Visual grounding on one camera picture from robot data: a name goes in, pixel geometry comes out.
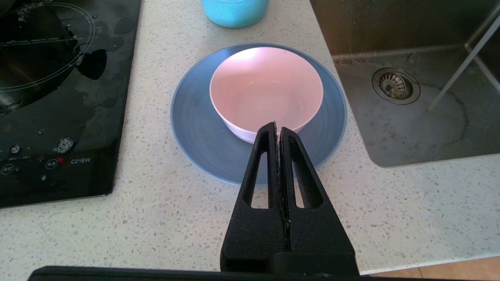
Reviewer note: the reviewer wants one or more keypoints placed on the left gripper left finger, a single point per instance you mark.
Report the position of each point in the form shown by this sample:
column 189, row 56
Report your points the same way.
column 254, row 242

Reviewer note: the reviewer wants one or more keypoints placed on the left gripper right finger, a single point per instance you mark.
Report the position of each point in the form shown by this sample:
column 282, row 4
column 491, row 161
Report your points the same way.
column 316, row 242

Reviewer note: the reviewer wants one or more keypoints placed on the teal bowl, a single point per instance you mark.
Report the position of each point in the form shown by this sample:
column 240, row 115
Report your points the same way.
column 234, row 13

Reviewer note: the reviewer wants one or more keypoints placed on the stainless steel sink basin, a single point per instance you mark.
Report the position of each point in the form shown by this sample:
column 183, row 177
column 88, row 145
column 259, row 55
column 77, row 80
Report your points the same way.
column 410, row 136

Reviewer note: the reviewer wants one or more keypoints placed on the blue-grey plate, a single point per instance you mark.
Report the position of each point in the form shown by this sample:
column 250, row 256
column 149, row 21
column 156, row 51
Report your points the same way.
column 195, row 128

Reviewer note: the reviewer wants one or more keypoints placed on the pink bowl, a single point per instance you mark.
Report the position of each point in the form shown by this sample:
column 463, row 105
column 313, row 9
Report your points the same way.
column 265, row 86

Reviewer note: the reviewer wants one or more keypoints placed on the round metal drain strainer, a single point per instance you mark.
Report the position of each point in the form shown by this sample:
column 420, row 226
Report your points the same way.
column 395, row 86

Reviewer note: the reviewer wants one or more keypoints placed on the black induction cooktop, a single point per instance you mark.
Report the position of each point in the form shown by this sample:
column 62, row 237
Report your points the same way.
column 78, row 128

